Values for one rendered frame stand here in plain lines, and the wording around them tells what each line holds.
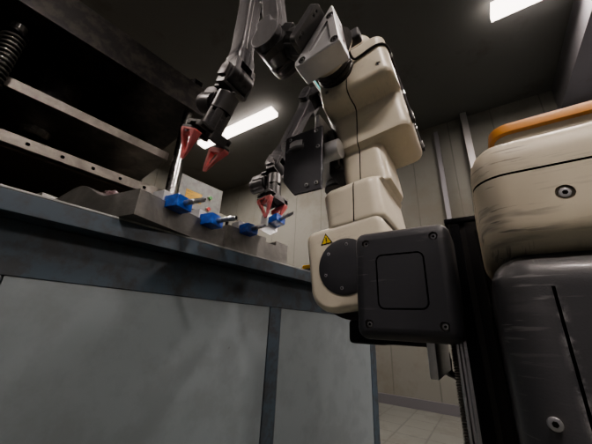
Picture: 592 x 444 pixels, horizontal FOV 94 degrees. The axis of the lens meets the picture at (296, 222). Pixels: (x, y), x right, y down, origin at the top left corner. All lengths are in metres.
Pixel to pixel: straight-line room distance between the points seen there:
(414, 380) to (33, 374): 2.82
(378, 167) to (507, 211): 0.34
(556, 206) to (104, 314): 0.69
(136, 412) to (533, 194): 0.72
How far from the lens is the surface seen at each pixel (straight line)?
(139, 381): 0.71
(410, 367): 3.09
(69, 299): 0.65
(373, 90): 0.69
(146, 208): 0.62
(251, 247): 0.88
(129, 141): 1.77
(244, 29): 0.93
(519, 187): 0.33
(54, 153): 1.61
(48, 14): 1.84
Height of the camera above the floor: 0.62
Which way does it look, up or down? 21 degrees up
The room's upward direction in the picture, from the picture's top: 3 degrees clockwise
